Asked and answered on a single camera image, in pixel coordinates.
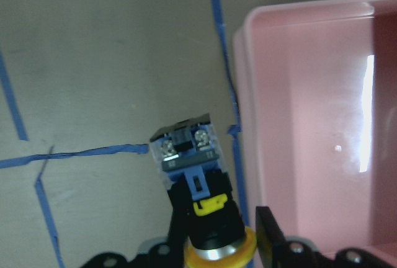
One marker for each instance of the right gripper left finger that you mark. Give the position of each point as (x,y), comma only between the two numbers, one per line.
(178,233)

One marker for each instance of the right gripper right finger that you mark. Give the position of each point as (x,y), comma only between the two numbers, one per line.
(270,238)

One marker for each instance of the yellow push button switch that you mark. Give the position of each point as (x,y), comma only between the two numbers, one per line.
(190,162)

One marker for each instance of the pink plastic bin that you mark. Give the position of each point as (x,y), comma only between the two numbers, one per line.
(317,96)

